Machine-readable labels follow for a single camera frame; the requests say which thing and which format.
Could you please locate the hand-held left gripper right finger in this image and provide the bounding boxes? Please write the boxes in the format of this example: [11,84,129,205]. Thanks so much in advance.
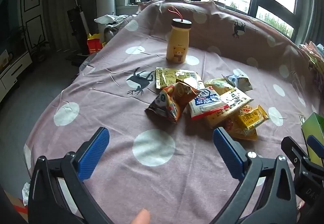
[213,127,296,224]

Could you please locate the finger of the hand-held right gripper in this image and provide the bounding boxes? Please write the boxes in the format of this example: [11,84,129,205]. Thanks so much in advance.
[307,135,324,164]
[281,136,312,172]

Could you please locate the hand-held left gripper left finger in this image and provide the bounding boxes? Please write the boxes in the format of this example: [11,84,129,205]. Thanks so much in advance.
[28,127,114,224]

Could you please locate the green cardboard box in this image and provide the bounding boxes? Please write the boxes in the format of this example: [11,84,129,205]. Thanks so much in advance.
[301,112,324,167]

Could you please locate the yellow orange snack packet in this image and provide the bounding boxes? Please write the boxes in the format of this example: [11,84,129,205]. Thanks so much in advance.
[235,104,270,136]

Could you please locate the white blue red cracker packet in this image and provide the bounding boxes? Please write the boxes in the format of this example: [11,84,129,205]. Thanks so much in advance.
[187,87,230,120]

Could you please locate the white blue peanut packet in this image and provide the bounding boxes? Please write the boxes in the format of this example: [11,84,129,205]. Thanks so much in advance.
[222,73,253,92]

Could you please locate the person's left hand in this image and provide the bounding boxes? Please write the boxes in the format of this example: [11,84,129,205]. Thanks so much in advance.
[130,209,150,224]

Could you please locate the large yellow snack packet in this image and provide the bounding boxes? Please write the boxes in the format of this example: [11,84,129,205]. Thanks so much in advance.
[206,109,258,141]

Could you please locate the pink dotted deer blanket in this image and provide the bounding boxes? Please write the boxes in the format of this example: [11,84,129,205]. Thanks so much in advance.
[24,0,324,224]

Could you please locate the pale yellow black-print packet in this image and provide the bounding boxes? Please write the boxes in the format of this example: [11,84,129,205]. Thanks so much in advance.
[220,88,254,111]

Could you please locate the white crumpled tissue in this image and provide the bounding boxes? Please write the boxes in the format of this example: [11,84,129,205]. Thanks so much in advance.
[22,182,31,206]

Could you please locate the brown panda snack packet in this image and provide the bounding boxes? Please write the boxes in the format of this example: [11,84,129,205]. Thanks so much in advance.
[145,81,201,124]

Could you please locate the pile of colourful snack packets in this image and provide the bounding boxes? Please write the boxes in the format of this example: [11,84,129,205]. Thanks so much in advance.
[299,41,324,83]

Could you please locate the gold foil snack packet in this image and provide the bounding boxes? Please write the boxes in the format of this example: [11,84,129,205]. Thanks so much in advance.
[155,67,203,90]

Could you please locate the yellow red carton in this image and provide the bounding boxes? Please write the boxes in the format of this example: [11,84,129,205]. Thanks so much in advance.
[87,33,107,55]

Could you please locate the white low cabinet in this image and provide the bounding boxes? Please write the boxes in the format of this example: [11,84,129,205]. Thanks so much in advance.
[0,49,33,103]

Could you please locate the potted green plant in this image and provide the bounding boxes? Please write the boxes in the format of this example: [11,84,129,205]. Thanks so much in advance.
[31,35,50,63]

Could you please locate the yellow bear bottle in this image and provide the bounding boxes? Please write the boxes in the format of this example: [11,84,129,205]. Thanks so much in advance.
[166,7,193,63]

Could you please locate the white crumpled cloth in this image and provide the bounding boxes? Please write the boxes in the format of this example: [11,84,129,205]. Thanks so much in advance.
[94,14,135,30]

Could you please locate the upright vacuum cleaner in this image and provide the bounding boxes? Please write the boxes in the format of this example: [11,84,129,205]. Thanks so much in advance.
[61,0,92,58]

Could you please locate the white cylinder appliance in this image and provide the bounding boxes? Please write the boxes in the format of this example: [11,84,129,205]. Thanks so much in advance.
[96,0,116,35]

